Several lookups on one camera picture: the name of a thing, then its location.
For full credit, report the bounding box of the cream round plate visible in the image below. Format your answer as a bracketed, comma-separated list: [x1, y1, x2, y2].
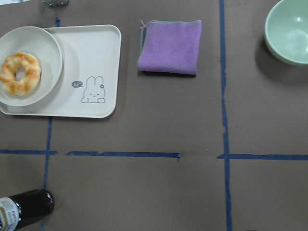
[0, 26, 63, 106]

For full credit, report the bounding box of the mint green bowl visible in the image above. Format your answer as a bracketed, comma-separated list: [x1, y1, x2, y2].
[265, 0, 308, 66]

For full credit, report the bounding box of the cream rabbit tray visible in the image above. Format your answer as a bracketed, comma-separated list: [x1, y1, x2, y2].
[0, 25, 121, 118]

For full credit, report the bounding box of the dark tea bottle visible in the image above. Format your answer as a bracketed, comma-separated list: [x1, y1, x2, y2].
[0, 189, 55, 231]

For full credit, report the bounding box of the glazed ring donut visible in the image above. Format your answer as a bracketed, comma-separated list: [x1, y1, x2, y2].
[0, 52, 41, 96]

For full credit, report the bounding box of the purple folded cloth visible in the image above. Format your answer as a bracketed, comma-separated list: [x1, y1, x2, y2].
[137, 20, 202, 75]

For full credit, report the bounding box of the aluminium frame post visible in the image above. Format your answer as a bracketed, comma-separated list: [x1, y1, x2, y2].
[42, 0, 69, 7]

